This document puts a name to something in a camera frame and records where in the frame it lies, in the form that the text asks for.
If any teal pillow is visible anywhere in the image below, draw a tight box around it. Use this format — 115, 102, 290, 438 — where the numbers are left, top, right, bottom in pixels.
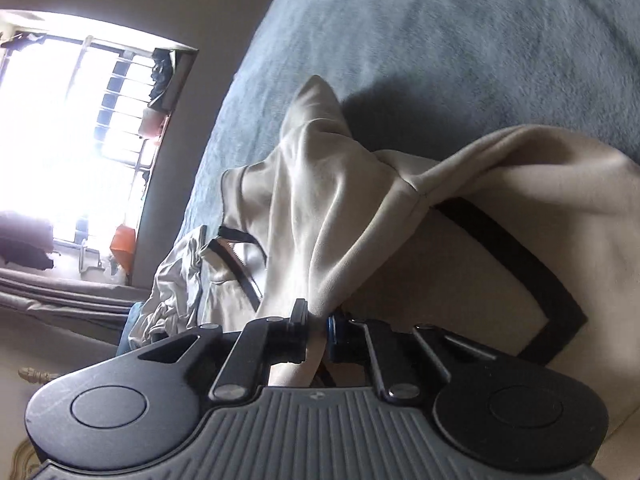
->
117, 302, 147, 356

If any pink and white pot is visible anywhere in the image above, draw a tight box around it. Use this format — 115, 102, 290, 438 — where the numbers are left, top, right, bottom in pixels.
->
139, 107, 166, 138

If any dark clothes bundle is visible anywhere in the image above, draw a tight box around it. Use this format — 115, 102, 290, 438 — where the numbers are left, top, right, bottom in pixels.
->
149, 49, 174, 101

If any hanging dark clothing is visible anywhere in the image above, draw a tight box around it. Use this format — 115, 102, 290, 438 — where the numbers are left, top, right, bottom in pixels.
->
0, 212, 55, 268

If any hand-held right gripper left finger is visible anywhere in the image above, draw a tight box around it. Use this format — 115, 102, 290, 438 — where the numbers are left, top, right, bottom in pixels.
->
137, 299, 310, 402

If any cream carved headboard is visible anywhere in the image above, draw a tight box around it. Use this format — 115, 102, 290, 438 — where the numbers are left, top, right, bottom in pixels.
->
0, 365, 66, 480

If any grey curtain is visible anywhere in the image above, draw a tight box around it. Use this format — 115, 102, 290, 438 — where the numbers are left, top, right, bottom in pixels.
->
0, 267, 151, 346

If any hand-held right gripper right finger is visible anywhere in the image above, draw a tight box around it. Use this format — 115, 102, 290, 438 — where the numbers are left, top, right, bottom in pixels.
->
325, 310, 501, 404

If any cardboard box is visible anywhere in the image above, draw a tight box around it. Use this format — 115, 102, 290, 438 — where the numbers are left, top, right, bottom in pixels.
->
150, 50, 197, 111

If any window security grille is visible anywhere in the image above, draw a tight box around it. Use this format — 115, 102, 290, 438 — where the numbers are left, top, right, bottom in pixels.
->
0, 35, 173, 261

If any beige zip jacket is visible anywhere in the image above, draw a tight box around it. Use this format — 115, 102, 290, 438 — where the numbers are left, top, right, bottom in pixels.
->
150, 75, 640, 431

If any orange bag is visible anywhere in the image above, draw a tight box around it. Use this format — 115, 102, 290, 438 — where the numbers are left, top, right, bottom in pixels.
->
110, 225, 137, 271

